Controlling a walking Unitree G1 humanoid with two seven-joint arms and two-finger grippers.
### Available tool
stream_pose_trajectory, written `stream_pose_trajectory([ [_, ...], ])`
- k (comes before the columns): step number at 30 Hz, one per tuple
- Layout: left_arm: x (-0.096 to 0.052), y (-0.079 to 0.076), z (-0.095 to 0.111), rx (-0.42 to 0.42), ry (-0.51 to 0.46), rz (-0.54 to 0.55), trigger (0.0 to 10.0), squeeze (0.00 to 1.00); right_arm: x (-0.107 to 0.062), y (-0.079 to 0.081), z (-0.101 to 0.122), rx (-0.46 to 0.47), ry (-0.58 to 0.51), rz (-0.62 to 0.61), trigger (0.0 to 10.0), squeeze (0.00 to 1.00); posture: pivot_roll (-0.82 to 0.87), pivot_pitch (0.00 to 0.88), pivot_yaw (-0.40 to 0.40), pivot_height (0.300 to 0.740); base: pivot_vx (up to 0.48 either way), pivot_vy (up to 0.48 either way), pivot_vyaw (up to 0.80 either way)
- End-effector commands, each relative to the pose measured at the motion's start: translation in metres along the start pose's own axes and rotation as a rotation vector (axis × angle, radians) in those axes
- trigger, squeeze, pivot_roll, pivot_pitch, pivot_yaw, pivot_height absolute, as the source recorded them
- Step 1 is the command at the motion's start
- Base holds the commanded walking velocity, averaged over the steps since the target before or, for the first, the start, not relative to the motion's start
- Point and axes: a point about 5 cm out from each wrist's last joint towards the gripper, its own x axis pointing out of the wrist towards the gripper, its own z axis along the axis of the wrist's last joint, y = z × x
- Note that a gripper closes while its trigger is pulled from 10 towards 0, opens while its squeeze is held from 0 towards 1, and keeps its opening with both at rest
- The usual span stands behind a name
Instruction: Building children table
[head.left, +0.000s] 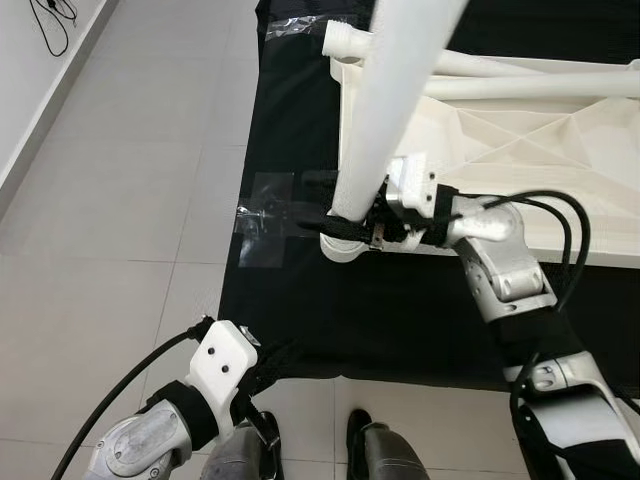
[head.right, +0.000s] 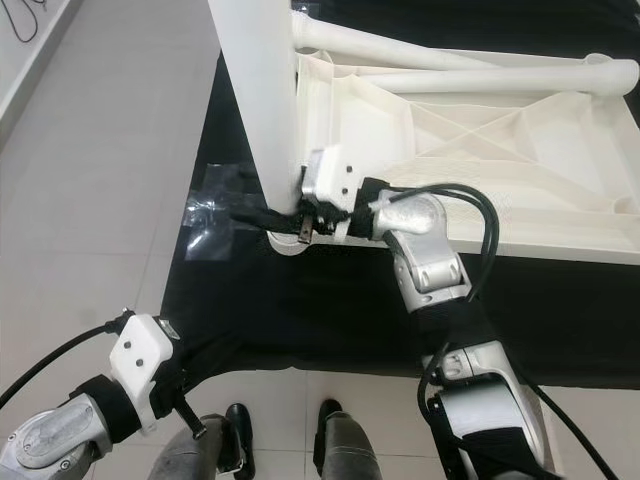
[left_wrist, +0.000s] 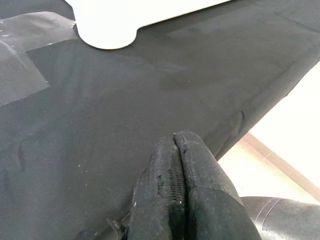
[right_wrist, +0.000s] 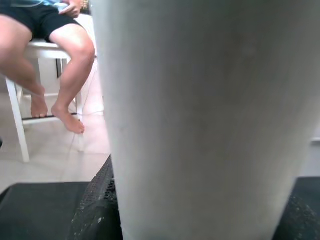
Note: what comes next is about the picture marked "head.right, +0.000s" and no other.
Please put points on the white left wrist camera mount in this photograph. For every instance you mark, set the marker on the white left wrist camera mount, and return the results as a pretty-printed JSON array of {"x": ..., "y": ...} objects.
[{"x": 140, "y": 355}]

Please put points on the grey robot right leg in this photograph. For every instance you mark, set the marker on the grey robot right leg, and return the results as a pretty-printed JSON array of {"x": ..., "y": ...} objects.
[{"x": 350, "y": 455}]

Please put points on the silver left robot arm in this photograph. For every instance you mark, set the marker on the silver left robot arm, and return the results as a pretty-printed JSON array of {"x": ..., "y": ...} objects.
[{"x": 60, "y": 445}]

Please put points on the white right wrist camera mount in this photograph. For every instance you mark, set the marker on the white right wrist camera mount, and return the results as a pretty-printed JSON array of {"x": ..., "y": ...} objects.
[{"x": 330, "y": 175}]

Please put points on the white plastic children table top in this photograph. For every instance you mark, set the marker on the white plastic children table top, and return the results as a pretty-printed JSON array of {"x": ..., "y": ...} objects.
[{"x": 490, "y": 150}]

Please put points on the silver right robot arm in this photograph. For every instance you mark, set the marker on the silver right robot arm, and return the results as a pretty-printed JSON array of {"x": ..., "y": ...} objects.
[{"x": 430, "y": 260}]

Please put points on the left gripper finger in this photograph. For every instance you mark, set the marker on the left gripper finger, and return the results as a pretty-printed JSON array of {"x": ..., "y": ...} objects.
[{"x": 208, "y": 352}]

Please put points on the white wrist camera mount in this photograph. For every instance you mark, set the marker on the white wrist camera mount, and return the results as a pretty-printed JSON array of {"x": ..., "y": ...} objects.
[
  {"x": 140, "y": 355},
  {"x": 330, "y": 175}
]

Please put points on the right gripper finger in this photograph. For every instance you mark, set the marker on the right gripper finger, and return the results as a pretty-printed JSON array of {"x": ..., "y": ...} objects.
[{"x": 265, "y": 218}]

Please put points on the black tablecloth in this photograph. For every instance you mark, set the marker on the black tablecloth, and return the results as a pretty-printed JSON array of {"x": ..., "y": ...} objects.
[{"x": 260, "y": 320}]

